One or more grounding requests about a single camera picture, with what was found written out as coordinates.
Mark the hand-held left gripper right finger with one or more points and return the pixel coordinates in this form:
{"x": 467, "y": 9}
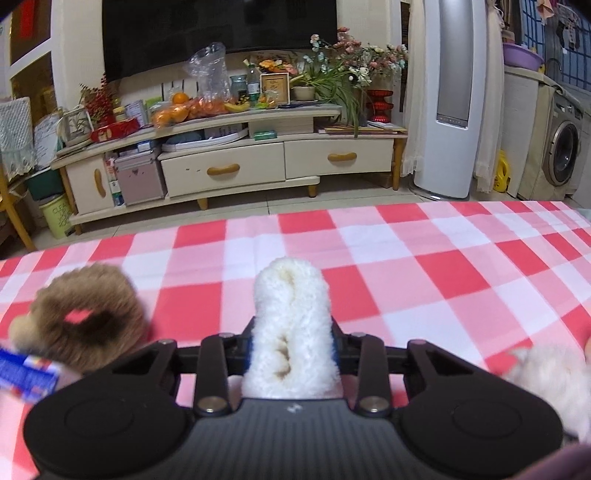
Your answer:
{"x": 336, "y": 353}

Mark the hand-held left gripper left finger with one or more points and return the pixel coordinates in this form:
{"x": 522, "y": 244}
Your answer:
{"x": 247, "y": 353}

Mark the white fluffy sock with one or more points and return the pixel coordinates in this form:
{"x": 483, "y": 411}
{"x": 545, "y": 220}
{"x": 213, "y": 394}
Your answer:
{"x": 291, "y": 323}

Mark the red checked tablecloth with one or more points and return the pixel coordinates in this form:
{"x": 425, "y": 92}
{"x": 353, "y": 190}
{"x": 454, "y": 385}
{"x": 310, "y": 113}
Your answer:
{"x": 415, "y": 277}

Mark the brown plush toy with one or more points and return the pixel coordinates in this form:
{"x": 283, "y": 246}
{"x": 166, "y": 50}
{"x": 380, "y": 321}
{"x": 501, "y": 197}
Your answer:
{"x": 97, "y": 295}

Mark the cream television stand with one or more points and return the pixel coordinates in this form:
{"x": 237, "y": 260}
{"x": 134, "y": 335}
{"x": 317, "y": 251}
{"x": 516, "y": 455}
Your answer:
{"x": 249, "y": 161}

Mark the pink metal case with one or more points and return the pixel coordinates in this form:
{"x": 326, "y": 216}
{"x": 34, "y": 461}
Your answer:
{"x": 141, "y": 177}

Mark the white fluffy pompom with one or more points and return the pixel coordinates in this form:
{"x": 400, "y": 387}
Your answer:
{"x": 549, "y": 387}

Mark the small green box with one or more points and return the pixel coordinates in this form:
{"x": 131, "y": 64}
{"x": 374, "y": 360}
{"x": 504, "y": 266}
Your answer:
{"x": 265, "y": 135}

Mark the blue tissue pack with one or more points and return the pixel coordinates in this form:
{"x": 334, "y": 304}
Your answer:
{"x": 27, "y": 376}

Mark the white tower air conditioner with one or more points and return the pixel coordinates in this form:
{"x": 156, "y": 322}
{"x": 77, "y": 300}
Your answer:
{"x": 450, "y": 152}

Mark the light green trash bin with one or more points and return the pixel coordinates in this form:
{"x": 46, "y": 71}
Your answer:
{"x": 57, "y": 217}

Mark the yellow detergent bottle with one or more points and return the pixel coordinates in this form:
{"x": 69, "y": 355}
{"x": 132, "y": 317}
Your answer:
{"x": 500, "y": 173}

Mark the white curtain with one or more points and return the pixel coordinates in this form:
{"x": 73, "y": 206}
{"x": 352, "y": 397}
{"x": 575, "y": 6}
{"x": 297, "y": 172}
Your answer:
{"x": 411, "y": 120}

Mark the bunch of bananas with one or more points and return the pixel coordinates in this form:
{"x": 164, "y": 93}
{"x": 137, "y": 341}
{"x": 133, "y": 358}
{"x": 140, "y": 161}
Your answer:
{"x": 236, "y": 107}

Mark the red vase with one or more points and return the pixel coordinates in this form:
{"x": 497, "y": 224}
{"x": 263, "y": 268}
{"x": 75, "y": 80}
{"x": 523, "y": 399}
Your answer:
{"x": 379, "y": 106}

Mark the pile of oranges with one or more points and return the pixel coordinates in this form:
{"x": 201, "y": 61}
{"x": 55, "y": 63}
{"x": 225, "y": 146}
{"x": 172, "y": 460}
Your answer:
{"x": 173, "y": 113}

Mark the person's purple clothing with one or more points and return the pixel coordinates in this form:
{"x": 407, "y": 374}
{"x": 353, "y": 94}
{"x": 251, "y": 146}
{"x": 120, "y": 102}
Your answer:
{"x": 568, "y": 466}

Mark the red snack packet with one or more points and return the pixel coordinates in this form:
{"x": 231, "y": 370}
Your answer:
{"x": 115, "y": 130}

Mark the potted spider plant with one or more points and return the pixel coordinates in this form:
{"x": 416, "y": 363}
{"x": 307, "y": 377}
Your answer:
{"x": 304, "y": 92}

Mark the dark green bin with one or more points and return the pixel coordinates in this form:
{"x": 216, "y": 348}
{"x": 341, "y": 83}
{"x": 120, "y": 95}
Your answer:
{"x": 44, "y": 184}

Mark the glass jar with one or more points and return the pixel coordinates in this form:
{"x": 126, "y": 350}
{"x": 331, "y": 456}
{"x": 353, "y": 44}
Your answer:
{"x": 238, "y": 87}

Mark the plastic bottle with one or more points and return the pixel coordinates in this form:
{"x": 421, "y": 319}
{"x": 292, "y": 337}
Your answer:
{"x": 253, "y": 85}

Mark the yellow wooden chair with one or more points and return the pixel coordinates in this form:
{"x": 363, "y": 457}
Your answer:
{"x": 11, "y": 212}

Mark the white basket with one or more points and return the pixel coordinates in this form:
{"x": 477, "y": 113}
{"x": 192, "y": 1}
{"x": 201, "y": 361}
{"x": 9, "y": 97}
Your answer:
{"x": 76, "y": 127}

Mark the clear plastic bag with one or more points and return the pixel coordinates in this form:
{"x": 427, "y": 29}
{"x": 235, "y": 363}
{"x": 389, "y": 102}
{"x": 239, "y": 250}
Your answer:
{"x": 210, "y": 69}

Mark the cream covered cabinet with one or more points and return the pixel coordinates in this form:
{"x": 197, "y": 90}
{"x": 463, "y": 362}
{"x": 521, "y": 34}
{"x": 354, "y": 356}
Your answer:
{"x": 521, "y": 134}

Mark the red berry branch decoration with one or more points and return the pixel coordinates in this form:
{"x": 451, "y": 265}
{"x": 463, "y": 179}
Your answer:
{"x": 101, "y": 99}

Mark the artificial flower bouquet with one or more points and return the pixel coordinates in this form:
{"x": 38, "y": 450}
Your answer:
{"x": 364, "y": 55}

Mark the washing machine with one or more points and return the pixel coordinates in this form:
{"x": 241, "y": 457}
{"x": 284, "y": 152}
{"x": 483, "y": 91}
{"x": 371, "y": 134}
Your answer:
{"x": 561, "y": 147}

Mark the white lace cover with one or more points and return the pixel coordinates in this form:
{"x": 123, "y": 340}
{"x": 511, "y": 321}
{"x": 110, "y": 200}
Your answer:
{"x": 16, "y": 134}

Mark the black television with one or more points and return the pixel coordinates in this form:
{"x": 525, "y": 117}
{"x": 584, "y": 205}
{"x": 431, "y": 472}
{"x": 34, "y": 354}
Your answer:
{"x": 217, "y": 32}

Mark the purple basin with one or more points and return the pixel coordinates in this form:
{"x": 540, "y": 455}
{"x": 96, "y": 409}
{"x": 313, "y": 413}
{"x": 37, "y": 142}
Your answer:
{"x": 521, "y": 57}

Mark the wooden photo frame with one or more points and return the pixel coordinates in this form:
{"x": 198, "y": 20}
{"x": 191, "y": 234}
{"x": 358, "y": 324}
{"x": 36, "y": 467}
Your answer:
{"x": 274, "y": 90}

